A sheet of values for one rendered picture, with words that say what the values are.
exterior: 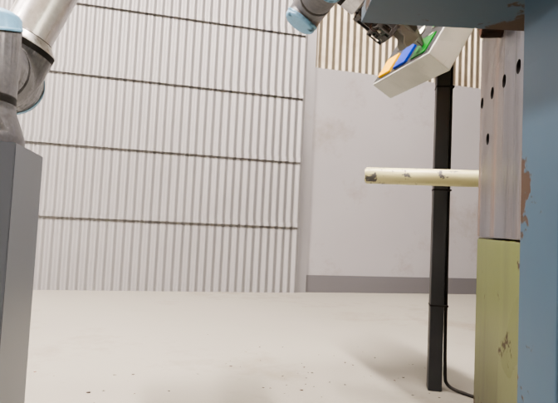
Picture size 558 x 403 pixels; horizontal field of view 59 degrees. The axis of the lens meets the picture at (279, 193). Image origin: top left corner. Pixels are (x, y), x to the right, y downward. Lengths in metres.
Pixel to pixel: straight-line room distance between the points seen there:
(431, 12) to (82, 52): 2.98
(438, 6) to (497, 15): 0.08
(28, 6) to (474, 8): 0.97
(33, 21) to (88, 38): 2.20
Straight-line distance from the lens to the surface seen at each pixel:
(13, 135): 1.07
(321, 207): 3.51
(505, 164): 0.99
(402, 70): 1.58
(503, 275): 0.98
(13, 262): 1.03
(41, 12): 1.30
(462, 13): 0.65
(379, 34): 1.47
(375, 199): 3.67
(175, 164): 3.30
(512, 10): 0.66
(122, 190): 3.29
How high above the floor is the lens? 0.48
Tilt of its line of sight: 3 degrees up
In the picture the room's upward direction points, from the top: 3 degrees clockwise
